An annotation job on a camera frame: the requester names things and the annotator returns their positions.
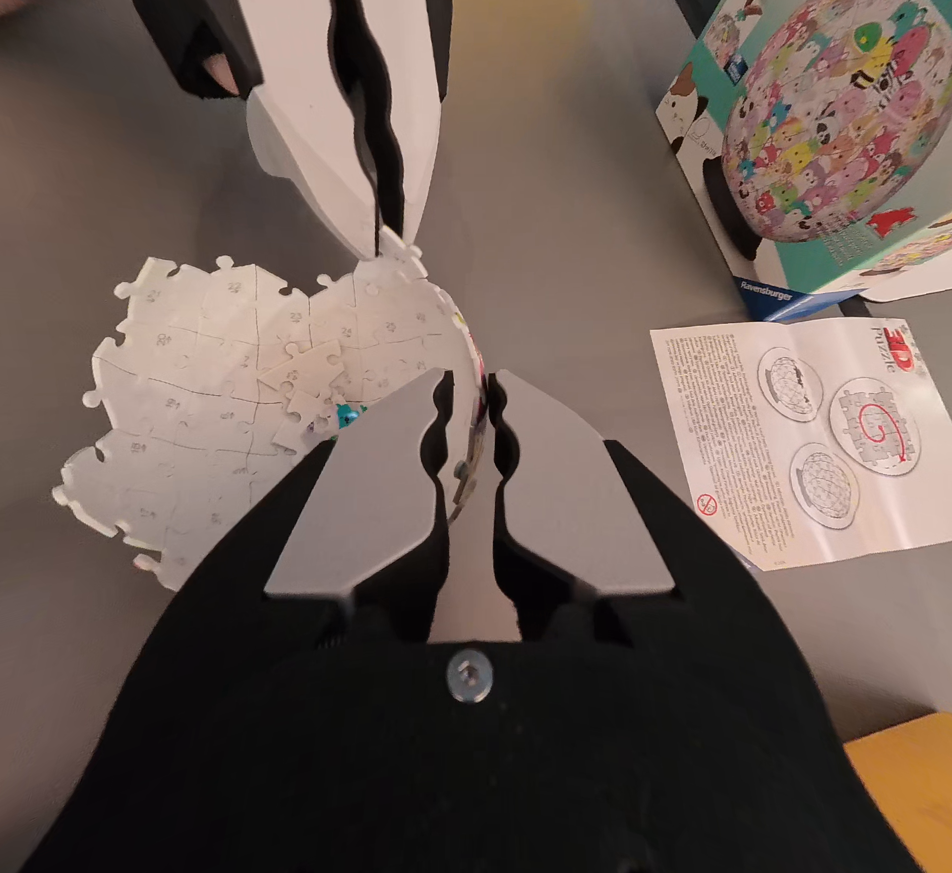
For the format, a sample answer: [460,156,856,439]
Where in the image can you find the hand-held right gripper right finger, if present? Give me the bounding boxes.
[487,368,679,602]

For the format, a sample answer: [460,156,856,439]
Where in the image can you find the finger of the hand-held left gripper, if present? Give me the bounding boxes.
[356,0,447,245]
[213,0,382,260]

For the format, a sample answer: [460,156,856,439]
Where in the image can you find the white half puzzle ball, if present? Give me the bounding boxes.
[52,247,492,591]

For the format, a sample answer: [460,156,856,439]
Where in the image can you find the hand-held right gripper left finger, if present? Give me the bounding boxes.
[263,368,456,604]

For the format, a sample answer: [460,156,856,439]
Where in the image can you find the yellow plastic bin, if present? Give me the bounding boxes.
[842,713,952,873]

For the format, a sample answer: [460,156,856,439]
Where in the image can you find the colourful puzzle box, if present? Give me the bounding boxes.
[654,0,952,320]

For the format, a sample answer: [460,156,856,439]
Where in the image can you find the white instruction leaflet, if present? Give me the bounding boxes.
[649,317,952,573]

